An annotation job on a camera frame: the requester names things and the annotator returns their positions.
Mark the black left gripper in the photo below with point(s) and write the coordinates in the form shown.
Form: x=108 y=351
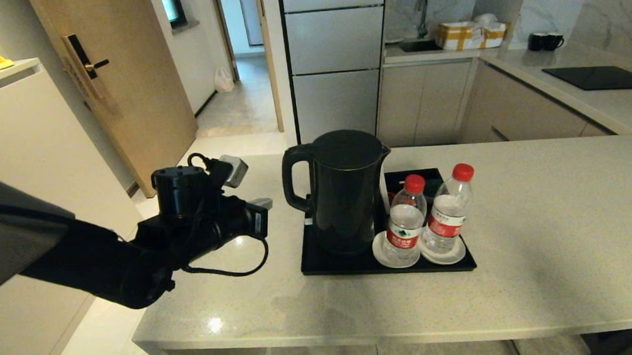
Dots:
x=242 y=223

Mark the black electric kettle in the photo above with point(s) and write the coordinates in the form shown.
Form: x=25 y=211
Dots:
x=344 y=197

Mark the red cap water bottle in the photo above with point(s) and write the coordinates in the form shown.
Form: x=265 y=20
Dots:
x=449 y=213
x=405 y=221

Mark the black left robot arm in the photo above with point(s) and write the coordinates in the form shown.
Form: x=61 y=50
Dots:
x=23 y=239

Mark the black box with sachets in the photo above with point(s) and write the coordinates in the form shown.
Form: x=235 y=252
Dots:
x=396 y=181

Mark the black rectangular serving tray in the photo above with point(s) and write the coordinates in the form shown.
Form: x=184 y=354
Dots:
x=343 y=264

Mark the white round saucer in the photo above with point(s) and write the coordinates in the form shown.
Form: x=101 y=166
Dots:
x=377 y=251
x=458 y=255

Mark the white plastic bag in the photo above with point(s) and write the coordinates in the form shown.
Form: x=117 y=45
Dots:
x=224 y=80

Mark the narrow wooden door panel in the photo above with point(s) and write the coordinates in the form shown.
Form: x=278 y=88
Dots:
x=269 y=65

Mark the wooden room door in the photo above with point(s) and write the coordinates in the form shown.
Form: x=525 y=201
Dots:
x=141 y=100

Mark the silver refrigerator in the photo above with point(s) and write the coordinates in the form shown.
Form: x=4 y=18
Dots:
x=333 y=61

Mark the beige kitchen base cabinets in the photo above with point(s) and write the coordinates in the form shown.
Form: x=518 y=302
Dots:
x=427 y=104

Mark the dark window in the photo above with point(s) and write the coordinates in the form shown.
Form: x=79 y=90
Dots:
x=174 y=8

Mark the dark kitchen sink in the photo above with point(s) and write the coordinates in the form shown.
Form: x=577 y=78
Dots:
x=420 y=45

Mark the beige tall cabinet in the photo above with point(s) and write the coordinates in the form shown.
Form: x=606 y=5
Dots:
x=28 y=134

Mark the chrome kitchen faucet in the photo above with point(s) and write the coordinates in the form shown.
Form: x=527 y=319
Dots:
x=423 y=16

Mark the yellow white box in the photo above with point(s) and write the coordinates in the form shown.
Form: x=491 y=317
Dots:
x=461 y=37

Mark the white crumpled bag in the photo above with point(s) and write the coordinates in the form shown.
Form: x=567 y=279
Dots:
x=486 y=20

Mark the black mug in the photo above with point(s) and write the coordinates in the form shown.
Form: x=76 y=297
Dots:
x=535 y=42
x=552 y=42

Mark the black induction cooktop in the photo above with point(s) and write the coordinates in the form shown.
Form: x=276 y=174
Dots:
x=601 y=78

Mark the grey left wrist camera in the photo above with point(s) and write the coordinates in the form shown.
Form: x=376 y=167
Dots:
x=234 y=170

